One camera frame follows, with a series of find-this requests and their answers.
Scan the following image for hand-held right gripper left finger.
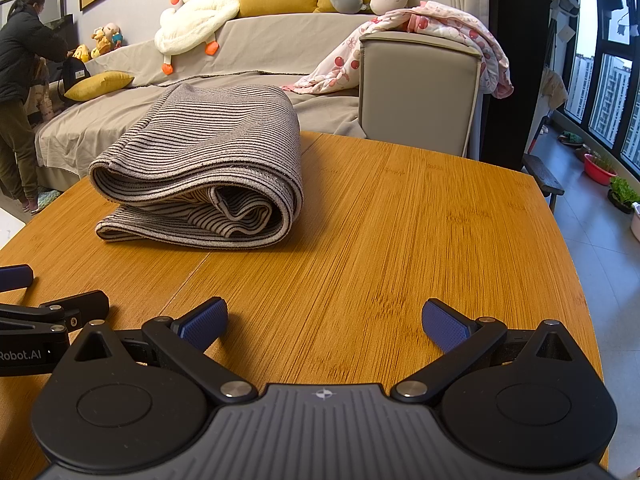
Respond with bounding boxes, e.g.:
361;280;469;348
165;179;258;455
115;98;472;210
67;296;255;407

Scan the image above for red plastic basin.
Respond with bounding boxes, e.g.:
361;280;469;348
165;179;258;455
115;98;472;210
583;154;618;186

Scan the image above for small yellow cushion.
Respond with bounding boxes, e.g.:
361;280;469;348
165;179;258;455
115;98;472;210
64;71;135;102

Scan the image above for dark wooden stool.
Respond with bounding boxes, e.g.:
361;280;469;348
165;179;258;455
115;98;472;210
522;154;566;213

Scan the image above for green plant tray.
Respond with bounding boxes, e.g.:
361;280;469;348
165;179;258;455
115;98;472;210
607;176;638;213

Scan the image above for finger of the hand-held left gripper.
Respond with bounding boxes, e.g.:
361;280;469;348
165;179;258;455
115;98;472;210
0;290;110;333
0;265;35;292

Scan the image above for pink floral blanket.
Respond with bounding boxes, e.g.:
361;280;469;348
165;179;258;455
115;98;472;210
282;0;515;100

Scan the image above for white goose plush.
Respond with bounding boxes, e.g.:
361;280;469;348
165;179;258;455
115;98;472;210
154;0;242;76

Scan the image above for dark backpack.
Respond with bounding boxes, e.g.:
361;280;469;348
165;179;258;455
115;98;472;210
57;56;92;107

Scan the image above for small cartoon plush dolls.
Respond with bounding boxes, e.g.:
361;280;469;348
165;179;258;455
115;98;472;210
91;22;123;58

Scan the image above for black framed window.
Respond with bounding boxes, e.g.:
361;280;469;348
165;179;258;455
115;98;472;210
565;0;640;178

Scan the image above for striped grey sweater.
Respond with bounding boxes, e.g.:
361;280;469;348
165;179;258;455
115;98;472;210
89;82;305;252

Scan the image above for beige tote bag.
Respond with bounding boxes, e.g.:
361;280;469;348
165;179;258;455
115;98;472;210
27;57;56;122

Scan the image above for grey covered sofa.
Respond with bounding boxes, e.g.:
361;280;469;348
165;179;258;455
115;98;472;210
34;10;483;196

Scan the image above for beige hanging cloth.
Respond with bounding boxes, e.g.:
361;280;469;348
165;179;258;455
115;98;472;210
542;67;569;111

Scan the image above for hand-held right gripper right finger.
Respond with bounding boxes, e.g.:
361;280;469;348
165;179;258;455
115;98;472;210
391;298;587;406

